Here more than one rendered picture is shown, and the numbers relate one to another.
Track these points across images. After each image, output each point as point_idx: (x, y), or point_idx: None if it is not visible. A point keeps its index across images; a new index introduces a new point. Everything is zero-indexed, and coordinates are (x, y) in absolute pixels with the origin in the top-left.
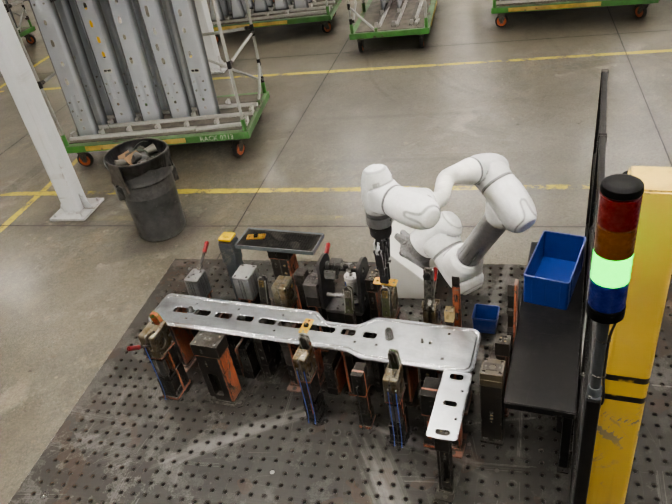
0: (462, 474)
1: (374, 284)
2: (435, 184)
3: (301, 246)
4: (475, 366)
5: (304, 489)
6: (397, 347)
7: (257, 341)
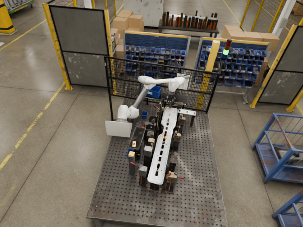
0: (187, 123)
1: None
2: (162, 81)
3: (141, 131)
4: None
5: (197, 149)
6: (171, 119)
7: None
